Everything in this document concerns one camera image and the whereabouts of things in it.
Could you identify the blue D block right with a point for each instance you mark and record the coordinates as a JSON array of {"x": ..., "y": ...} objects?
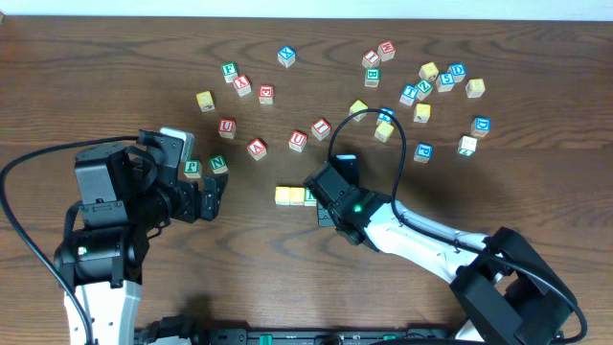
[{"x": 480, "y": 127}]

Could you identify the red M block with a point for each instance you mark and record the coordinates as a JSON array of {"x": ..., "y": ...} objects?
[{"x": 386, "y": 50}]

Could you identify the red A block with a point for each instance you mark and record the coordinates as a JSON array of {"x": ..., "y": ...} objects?
[{"x": 257, "y": 149}]

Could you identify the blue T block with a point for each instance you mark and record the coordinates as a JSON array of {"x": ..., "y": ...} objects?
[{"x": 408, "y": 94}]

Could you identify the yellow acorn block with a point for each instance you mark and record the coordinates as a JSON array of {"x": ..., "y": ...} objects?
[{"x": 205, "y": 101}]

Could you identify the blue D block far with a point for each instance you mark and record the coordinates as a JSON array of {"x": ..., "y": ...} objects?
[{"x": 457, "y": 71}]

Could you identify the yellow pineapple block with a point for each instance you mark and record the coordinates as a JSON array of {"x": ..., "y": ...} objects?
[{"x": 357, "y": 107}]

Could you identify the blue 5 block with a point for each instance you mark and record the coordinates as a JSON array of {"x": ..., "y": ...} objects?
[{"x": 445, "y": 82}]

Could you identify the red u block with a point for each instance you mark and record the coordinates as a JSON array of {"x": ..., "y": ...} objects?
[
  {"x": 227, "y": 128},
  {"x": 297, "y": 141}
]

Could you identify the blue X block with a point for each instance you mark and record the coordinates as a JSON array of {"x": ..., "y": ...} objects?
[{"x": 286, "y": 56}]

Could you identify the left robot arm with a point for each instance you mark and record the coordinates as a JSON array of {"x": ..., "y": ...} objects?
[{"x": 128, "y": 196}]

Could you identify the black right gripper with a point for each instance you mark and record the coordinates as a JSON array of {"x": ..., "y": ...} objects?
[{"x": 325, "y": 214}]

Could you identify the green N block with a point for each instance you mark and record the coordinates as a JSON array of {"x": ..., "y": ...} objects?
[{"x": 218, "y": 164}]

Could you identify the yellow far block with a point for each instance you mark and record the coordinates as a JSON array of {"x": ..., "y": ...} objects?
[{"x": 429, "y": 71}]

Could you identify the yellow C block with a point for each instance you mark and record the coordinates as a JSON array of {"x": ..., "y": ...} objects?
[{"x": 282, "y": 195}]

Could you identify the red U block right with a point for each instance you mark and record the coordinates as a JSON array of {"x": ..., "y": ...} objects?
[{"x": 297, "y": 141}]

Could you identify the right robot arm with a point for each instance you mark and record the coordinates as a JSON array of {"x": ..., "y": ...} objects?
[{"x": 509, "y": 294}]

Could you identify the red I block far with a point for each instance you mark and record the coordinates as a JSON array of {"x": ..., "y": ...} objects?
[{"x": 371, "y": 59}]

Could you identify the green 7 block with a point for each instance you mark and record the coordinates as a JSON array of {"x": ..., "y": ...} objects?
[{"x": 467, "y": 145}]

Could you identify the yellow hammer block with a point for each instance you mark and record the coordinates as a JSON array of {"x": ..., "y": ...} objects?
[{"x": 422, "y": 113}]

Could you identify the green J block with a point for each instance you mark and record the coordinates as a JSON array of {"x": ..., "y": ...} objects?
[{"x": 193, "y": 169}]

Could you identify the red U block left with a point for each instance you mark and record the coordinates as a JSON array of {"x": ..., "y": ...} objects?
[{"x": 227, "y": 128}]

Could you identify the blue P block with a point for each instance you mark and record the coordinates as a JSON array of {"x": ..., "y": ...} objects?
[{"x": 423, "y": 153}]

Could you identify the yellow 8 block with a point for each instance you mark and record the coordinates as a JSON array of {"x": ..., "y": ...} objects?
[{"x": 475, "y": 88}]

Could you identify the red E block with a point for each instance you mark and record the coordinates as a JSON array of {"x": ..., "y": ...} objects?
[{"x": 266, "y": 94}]

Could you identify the green B block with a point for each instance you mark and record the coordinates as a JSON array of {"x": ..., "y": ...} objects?
[{"x": 372, "y": 77}]

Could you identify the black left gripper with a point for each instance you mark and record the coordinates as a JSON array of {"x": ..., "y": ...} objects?
[{"x": 192, "y": 200}]

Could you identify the red Y block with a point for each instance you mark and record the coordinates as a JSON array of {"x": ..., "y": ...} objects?
[{"x": 242, "y": 85}]

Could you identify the yellow S block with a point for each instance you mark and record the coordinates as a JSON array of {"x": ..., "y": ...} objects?
[{"x": 384, "y": 131}]

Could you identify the red i block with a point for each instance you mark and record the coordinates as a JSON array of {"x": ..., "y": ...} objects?
[
  {"x": 321, "y": 129},
  {"x": 371, "y": 59}
]

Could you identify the blue d block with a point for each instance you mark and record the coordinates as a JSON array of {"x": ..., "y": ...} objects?
[
  {"x": 457, "y": 71},
  {"x": 480, "y": 127}
]

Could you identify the green Z block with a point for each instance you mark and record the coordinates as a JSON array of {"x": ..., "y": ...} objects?
[{"x": 424, "y": 88}]

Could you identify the green F block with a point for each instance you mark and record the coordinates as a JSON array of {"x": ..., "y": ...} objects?
[{"x": 229, "y": 71}]

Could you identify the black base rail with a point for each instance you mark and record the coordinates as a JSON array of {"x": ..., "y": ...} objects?
[{"x": 185, "y": 330}]

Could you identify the blue 2 block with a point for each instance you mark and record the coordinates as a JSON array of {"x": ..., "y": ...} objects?
[{"x": 385, "y": 115}]

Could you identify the yellow O block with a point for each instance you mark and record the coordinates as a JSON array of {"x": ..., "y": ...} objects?
[{"x": 297, "y": 195}]

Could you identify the green R block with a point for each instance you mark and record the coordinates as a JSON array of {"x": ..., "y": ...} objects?
[{"x": 309, "y": 199}]

